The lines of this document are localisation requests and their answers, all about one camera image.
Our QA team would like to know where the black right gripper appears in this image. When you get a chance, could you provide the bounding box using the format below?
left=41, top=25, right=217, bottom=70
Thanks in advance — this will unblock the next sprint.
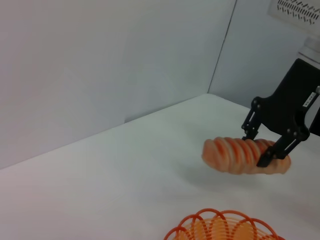
left=240, top=57, right=320, bottom=168

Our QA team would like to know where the orange striped bread loaf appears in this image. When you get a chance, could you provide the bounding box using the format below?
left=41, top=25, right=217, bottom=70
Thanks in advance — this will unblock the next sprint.
left=201, top=136, right=292, bottom=176

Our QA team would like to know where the orange wire basket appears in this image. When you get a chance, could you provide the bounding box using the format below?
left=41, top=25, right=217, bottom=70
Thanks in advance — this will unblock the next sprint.
left=163, top=209, right=287, bottom=240

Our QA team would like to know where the white printed number label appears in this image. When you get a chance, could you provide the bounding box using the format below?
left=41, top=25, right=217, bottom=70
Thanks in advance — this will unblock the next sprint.
left=307, top=91, right=317, bottom=109

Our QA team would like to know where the white perforated panel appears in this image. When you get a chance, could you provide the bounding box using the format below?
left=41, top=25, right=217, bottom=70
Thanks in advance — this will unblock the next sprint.
left=268, top=0, right=320, bottom=29

